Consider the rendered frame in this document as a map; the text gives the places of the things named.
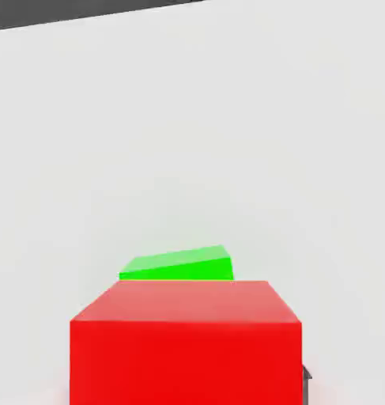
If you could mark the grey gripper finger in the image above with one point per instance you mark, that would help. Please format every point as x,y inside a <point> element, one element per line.
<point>305,384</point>

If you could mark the small red cube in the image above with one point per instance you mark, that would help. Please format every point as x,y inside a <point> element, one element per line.
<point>185,357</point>

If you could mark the small green cube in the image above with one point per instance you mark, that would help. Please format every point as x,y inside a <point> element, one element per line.
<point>185,267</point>

